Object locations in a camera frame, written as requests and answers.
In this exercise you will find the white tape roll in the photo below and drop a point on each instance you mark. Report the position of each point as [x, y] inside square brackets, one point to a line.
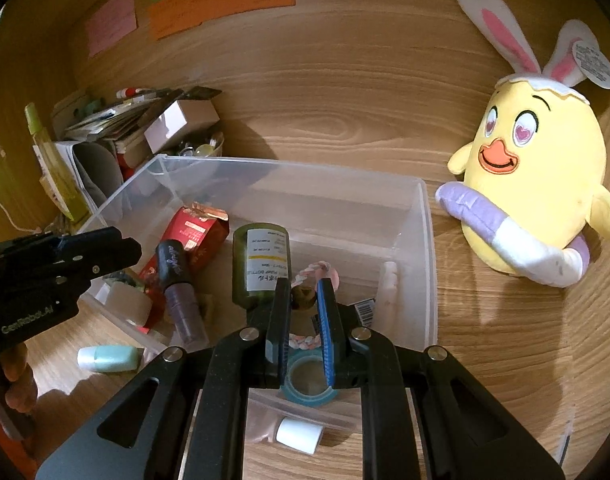
[127, 305]

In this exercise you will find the mint green small bottle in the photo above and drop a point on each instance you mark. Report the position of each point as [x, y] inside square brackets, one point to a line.
[110, 358]

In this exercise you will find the clear plastic storage bin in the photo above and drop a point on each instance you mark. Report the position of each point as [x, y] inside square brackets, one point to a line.
[335, 195]

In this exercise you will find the yellow green spray bottle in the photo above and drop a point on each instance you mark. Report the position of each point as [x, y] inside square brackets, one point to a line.
[55, 165]

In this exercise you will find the pink sticky note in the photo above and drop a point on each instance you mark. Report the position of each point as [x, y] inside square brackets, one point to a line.
[112, 20]

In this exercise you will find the orange sticky note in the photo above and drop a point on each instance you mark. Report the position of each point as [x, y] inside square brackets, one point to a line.
[220, 5]

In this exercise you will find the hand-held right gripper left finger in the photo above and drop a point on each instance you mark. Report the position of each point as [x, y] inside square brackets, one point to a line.
[277, 330]

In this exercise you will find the person's left hand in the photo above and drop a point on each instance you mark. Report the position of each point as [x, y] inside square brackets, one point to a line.
[17, 380]

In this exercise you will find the white cardboard box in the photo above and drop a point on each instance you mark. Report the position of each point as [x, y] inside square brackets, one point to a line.
[175, 125]

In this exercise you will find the dark green bottle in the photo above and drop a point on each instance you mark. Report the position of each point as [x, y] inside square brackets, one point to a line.
[260, 260]

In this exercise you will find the teal tape roll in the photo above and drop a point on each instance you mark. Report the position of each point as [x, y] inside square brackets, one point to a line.
[307, 401]

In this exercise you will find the red white marker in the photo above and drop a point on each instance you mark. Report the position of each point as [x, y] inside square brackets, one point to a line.
[130, 92]

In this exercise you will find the black barcode packet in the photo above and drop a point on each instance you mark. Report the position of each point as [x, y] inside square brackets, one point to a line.
[365, 312]

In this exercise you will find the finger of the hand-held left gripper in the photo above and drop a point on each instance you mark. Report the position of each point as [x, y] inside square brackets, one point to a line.
[110, 257]
[85, 237]

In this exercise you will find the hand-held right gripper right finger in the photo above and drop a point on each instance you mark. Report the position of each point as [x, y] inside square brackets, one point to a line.
[326, 335]

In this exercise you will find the red foil packet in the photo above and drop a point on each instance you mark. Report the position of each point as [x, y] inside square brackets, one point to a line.
[200, 240]

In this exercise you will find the yellow chick plush toy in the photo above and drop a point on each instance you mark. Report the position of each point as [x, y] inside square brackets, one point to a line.
[535, 185]

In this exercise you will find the black purple spray bottle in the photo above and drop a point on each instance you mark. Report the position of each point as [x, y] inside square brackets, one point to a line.
[182, 310]

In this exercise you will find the white squeeze tube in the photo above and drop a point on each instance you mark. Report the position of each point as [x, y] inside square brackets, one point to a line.
[297, 435]

